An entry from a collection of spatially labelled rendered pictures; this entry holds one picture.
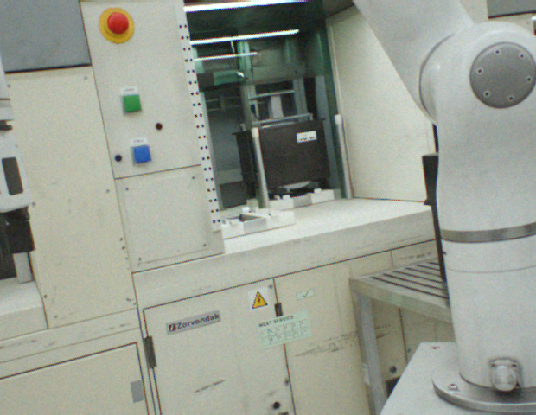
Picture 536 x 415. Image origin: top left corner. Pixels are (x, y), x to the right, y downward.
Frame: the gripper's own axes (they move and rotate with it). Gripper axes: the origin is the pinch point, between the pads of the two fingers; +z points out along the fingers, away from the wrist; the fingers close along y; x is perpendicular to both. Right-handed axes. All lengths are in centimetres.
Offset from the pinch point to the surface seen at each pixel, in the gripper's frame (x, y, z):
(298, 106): -37, 158, -16
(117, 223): 0.3, 48.2, 3.3
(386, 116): -60, 102, -8
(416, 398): -48, -2, 25
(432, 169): -62, 50, 3
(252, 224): -23, 81, 12
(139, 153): -6, 50, -9
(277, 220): -28, 83, 12
